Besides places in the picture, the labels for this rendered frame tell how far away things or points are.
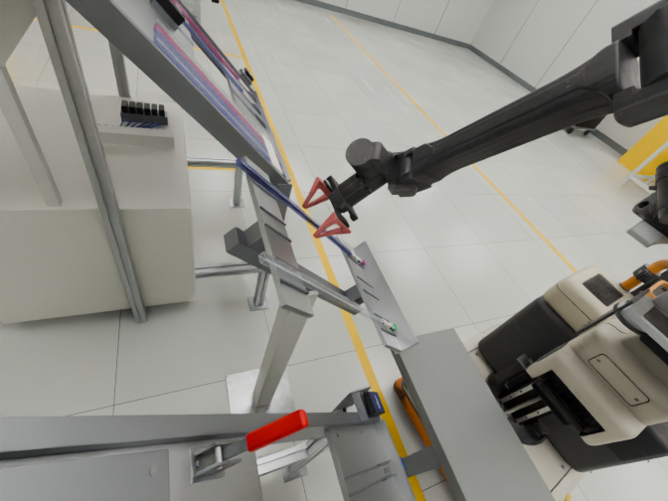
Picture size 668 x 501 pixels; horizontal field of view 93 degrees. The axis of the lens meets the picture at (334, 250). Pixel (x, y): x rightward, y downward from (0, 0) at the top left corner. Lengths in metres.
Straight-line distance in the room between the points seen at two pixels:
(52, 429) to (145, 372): 1.23
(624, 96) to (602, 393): 0.76
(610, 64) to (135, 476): 0.55
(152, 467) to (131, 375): 1.27
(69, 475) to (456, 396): 0.91
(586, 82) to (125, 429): 0.56
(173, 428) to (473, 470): 0.78
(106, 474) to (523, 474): 0.96
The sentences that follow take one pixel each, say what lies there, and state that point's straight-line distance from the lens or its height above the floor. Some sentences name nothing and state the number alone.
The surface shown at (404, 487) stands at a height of 0.73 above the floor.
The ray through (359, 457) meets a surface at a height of 0.80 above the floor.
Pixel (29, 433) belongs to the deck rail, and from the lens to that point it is 0.29.
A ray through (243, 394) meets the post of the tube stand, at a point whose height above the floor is 0.01.
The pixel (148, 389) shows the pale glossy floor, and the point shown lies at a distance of 1.49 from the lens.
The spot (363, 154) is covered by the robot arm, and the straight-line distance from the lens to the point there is 0.62.
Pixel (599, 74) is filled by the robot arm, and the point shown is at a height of 1.35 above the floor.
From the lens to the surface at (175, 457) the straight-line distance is 0.36.
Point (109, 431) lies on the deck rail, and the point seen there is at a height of 1.09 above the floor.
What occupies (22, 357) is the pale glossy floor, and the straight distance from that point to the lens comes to 1.67.
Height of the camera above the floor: 1.39
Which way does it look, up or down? 45 degrees down
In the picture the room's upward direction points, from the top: 23 degrees clockwise
